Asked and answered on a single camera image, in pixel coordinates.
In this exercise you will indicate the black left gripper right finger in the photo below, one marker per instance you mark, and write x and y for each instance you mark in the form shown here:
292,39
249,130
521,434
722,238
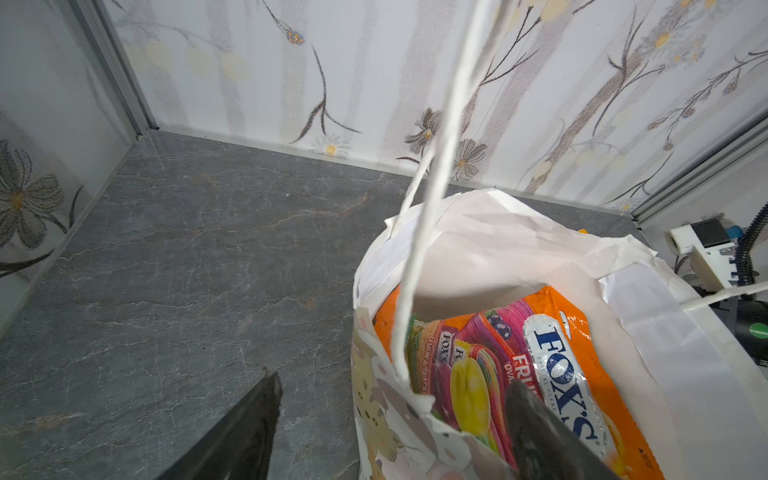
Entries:
542,446

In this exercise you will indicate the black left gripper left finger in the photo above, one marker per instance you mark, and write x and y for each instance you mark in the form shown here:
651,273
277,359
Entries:
240,445

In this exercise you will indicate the cartoon animal paper bag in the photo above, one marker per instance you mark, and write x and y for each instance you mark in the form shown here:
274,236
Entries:
700,403

